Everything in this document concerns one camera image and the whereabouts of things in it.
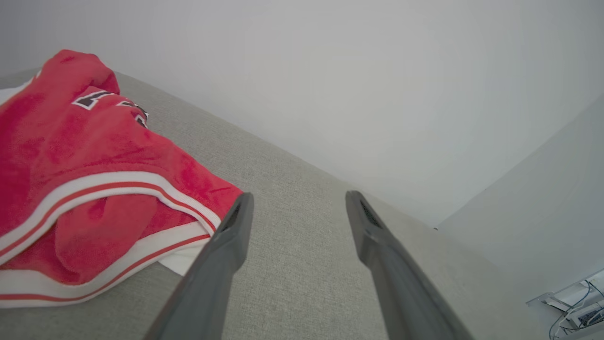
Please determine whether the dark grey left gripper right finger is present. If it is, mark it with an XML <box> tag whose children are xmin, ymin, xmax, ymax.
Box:
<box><xmin>345</xmin><ymin>191</ymin><xmax>473</xmax><ymax>340</ymax></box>

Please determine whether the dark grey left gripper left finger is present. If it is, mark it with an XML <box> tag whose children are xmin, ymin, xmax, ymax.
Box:
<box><xmin>144</xmin><ymin>192</ymin><xmax>254</xmax><ymax>340</ymax></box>

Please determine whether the red Bulls basketball jersey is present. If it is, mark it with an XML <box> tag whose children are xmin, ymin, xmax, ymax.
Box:
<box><xmin>0</xmin><ymin>50</ymin><xmax>244</xmax><ymax>308</ymax></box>

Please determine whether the grey fabric sofa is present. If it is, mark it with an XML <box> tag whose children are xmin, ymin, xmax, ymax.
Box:
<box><xmin>0</xmin><ymin>68</ymin><xmax>555</xmax><ymax>340</ymax></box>

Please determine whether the thin blue-grey cable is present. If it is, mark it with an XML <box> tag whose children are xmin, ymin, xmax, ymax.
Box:
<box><xmin>549</xmin><ymin>280</ymin><xmax>604</xmax><ymax>340</ymax></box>

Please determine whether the white electronics bracket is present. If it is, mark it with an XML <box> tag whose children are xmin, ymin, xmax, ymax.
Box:
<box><xmin>526</xmin><ymin>269</ymin><xmax>604</xmax><ymax>331</ymax></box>

